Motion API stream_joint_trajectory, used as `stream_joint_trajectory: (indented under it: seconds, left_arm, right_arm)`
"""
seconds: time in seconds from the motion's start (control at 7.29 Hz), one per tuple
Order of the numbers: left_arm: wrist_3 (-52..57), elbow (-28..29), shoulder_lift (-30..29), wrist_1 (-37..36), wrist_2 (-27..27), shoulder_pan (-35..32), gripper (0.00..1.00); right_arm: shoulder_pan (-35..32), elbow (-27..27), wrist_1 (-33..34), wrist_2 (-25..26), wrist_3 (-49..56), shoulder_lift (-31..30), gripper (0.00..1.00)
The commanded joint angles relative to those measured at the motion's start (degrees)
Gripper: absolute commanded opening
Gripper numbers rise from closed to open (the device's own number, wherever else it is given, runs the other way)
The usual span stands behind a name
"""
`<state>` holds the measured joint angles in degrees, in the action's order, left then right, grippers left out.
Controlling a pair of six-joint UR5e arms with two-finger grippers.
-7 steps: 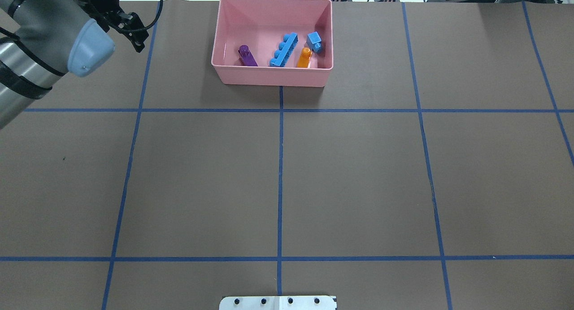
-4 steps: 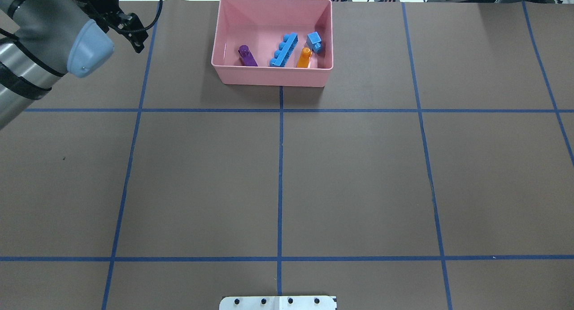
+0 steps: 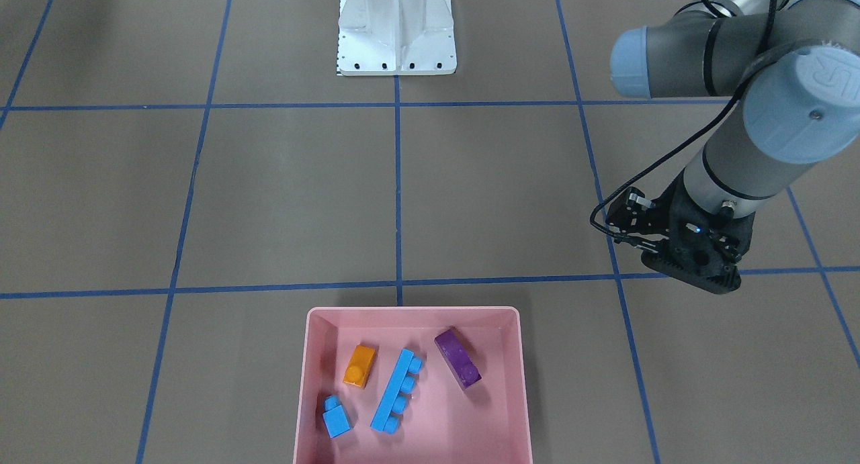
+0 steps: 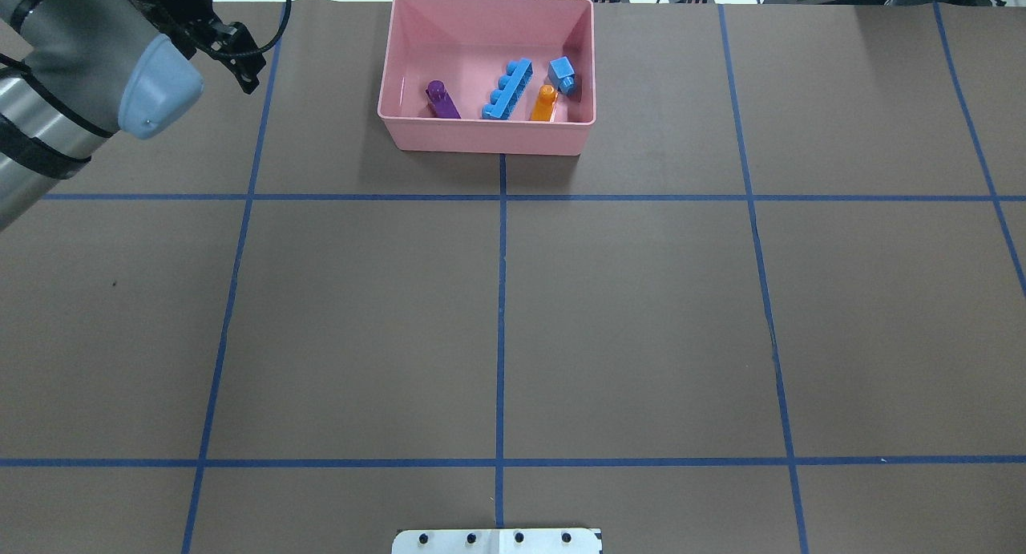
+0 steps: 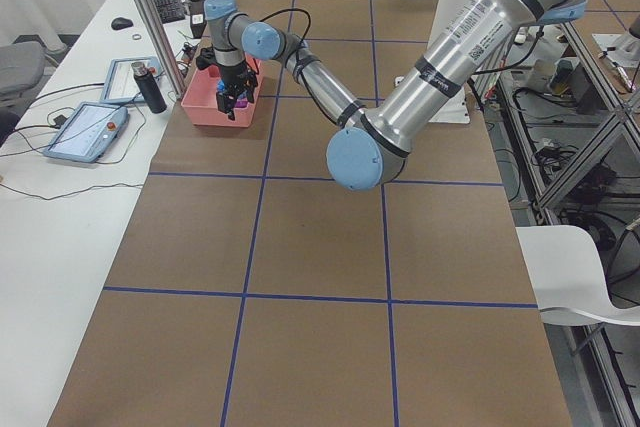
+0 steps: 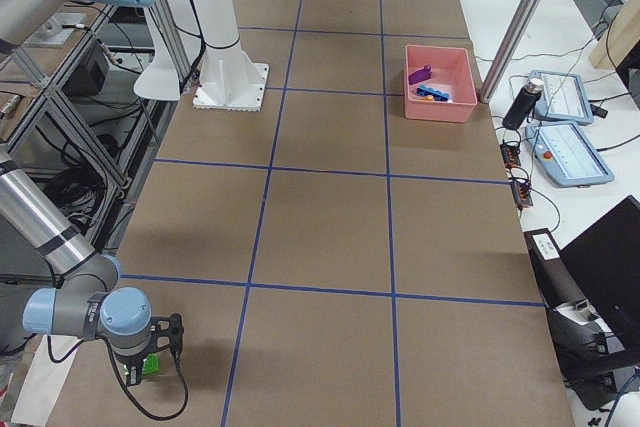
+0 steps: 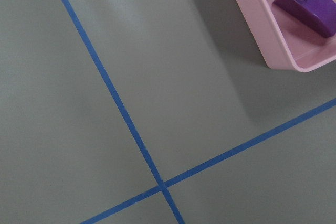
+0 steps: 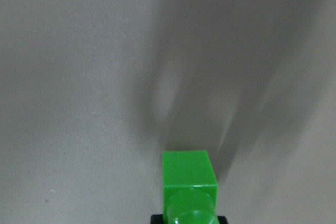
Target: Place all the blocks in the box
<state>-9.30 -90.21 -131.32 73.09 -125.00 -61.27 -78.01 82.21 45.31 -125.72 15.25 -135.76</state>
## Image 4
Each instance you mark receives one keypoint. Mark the long blue block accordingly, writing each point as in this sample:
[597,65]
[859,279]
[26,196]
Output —
[510,87]

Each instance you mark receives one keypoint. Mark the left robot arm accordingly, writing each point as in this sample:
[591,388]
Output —
[97,67]

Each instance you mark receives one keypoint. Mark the white pedestal column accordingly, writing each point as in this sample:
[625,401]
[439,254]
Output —
[499,540]

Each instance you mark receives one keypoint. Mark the orange block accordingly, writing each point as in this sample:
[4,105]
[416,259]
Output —
[545,104]

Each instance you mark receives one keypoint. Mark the pink plastic box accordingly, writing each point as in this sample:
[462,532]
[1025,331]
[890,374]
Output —
[467,44]

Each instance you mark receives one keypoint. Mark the purple block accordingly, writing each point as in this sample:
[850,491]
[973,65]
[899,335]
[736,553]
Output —
[439,100]

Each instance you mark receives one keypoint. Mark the small blue block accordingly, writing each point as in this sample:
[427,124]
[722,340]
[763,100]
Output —
[562,76]

